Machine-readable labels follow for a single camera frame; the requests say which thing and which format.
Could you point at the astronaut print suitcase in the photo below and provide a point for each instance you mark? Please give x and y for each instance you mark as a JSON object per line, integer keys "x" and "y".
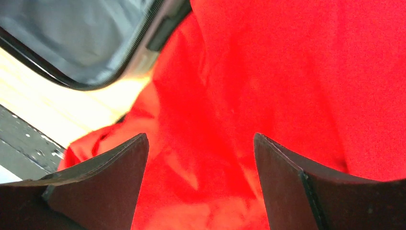
{"x": 87, "y": 45}

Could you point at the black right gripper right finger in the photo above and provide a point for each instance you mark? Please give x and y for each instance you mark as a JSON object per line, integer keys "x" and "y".
{"x": 301, "y": 194}

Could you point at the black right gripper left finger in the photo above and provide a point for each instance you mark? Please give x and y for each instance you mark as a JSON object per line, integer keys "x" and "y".
{"x": 97, "y": 194}

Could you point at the red garment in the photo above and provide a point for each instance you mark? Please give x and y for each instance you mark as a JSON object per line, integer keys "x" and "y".
{"x": 324, "y": 78}

